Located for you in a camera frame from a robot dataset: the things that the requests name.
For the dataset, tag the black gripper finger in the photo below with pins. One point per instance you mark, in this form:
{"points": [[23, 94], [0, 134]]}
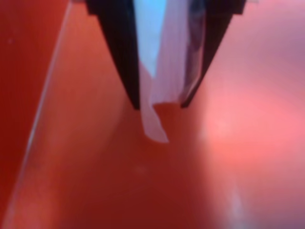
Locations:
{"points": [[219, 28], [116, 35]]}

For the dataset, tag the white bandage packet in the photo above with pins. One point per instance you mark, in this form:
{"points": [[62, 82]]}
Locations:
{"points": [[166, 71]]}

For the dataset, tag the red plastic crate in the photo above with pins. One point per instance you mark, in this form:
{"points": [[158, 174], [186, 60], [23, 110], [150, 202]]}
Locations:
{"points": [[95, 167]]}

